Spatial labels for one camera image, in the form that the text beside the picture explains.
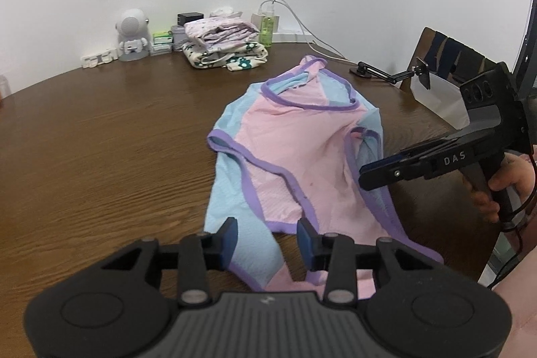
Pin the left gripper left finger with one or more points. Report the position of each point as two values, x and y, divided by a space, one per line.
201 253

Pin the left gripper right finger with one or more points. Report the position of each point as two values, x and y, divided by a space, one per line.
334 254

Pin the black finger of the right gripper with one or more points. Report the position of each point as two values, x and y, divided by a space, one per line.
389 171

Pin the pink blue purple mesh garment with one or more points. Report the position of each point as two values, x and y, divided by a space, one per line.
290 148

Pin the pink sleeve forearm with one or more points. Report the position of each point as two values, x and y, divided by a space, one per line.
518 289

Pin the person's right hand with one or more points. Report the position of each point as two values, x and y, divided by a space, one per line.
517 172

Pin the white paper sheet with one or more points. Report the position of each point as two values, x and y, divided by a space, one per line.
443 98

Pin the black articulated phone stand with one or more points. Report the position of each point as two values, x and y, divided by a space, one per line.
419 68

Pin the white power strip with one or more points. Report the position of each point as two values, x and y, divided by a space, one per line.
291 37

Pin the cream green flower folded cloth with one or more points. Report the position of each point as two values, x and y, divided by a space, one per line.
242 57

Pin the green spray bottle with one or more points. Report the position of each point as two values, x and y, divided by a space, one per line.
266 27

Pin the green white small boxes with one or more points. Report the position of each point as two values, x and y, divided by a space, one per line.
162 43

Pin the grey small tin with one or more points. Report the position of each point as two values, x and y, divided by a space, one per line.
180 37

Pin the pink floral folded cloth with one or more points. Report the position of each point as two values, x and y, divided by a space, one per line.
215 34

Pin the white toy train ornament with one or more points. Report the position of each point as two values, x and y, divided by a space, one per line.
94 60

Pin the white astronaut figurine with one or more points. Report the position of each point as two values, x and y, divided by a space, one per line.
133 35

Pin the small black box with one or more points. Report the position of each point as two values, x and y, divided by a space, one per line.
184 18

